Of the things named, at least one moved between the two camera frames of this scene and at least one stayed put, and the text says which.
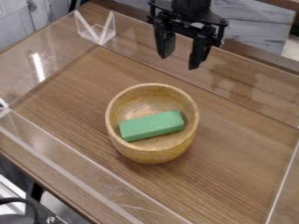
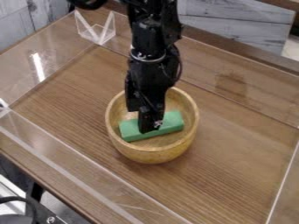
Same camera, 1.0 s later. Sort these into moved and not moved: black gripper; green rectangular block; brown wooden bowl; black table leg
Moved: black gripper
Not moved: green rectangular block; black table leg; brown wooden bowl
